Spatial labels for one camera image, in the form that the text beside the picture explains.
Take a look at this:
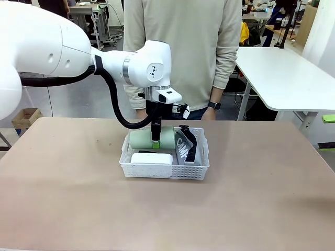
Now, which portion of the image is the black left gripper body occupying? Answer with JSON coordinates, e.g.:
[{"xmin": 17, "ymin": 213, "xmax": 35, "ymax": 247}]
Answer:
[{"xmin": 145, "ymin": 100, "xmax": 174, "ymax": 126}]

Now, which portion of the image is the pale green plastic cup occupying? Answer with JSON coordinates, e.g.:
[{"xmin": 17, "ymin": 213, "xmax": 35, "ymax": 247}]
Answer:
[{"xmin": 129, "ymin": 125, "xmax": 176, "ymax": 152}]

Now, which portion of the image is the white rectangular box device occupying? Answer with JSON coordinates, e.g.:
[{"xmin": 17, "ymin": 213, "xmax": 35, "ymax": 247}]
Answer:
[{"xmin": 130, "ymin": 152, "xmax": 174, "ymax": 166}]

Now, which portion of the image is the grey CAMPUS pencil case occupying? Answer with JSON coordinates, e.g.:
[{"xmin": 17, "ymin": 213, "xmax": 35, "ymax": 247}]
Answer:
[{"xmin": 174, "ymin": 125, "xmax": 203, "ymax": 166}]

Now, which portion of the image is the person's left forearm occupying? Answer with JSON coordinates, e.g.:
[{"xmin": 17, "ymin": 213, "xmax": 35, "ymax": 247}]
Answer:
[{"xmin": 210, "ymin": 49, "xmax": 241, "ymax": 104}]

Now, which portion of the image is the person's right forearm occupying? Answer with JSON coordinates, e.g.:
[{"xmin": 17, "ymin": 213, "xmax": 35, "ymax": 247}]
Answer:
[{"xmin": 123, "ymin": 84, "xmax": 147, "ymax": 111}]

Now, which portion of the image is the white perforated plastic basket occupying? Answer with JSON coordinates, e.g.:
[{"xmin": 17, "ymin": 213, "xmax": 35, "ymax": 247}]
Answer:
[{"xmin": 119, "ymin": 125, "xmax": 210, "ymax": 181}]

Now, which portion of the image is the person's right hand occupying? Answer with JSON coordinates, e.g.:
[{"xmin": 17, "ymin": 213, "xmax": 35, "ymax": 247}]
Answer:
[{"xmin": 134, "ymin": 107, "xmax": 149, "ymax": 121}]

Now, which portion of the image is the person's left hand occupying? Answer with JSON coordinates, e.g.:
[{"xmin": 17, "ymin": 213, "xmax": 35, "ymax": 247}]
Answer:
[{"xmin": 201, "ymin": 107, "xmax": 218, "ymax": 121}]

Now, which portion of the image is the large white table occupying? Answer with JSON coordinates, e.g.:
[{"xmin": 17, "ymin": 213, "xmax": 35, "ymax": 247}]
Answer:
[{"xmin": 234, "ymin": 46, "xmax": 335, "ymax": 133}]

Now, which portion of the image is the person's beige sweater torso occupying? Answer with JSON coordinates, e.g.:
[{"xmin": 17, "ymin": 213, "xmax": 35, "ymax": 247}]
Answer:
[{"xmin": 122, "ymin": 0, "xmax": 243, "ymax": 112}]

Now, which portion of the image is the brown cardboard board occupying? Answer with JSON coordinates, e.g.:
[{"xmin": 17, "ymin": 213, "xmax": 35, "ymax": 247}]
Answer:
[{"xmin": 297, "ymin": 4, "xmax": 318, "ymax": 48}]

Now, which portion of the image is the black tripod stand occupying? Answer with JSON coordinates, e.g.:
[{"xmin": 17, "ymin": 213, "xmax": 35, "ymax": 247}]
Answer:
[{"xmin": 276, "ymin": 0, "xmax": 298, "ymax": 50}]

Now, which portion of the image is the grey metal workbench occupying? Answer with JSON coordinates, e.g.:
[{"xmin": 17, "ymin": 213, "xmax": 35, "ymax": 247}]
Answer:
[{"xmin": 69, "ymin": 2, "xmax": 111, "ymax": 51}]

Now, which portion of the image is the bystander in white jacket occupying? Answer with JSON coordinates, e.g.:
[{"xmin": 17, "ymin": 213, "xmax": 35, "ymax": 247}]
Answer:
[{"xmin": 265, "ymin": 0, "xmax": 289, "ymax": 30}]

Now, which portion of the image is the yellow bag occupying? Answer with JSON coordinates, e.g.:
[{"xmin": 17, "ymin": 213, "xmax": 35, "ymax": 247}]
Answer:
[{"xmin": 240, "ymin": 21, "xmax": 250, "ymax": 44}]

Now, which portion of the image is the small cardboard box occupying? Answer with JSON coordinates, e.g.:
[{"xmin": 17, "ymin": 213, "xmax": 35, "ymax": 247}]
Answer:
[{"xmin": 10, "ymin": 107, "xmax": 44, "ymax": 129}]

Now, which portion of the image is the bystander in black trousers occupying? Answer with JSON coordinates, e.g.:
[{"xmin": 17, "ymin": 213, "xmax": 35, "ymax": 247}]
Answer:
[{"xmin": 37, "ymin": 0, "xmax": 71, "ymax": 19}]

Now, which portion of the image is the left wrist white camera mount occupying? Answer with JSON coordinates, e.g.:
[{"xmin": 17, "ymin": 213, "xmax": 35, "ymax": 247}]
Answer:
[{"xmin": 171, "ymin": 102, "xmax": 191, "ymax": 120}]

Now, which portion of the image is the black corrugated cable hose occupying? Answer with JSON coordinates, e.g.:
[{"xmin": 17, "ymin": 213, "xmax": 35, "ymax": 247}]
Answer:
[{"xmin": 19, "ymin": 63, "xmax": 158, "ymax": 131}]

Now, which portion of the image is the thin black hanging cable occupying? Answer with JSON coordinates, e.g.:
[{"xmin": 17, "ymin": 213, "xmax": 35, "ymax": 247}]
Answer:
[{"xmin": 46, "ymin": 85, "xmax": 55, "ymax": 117}]

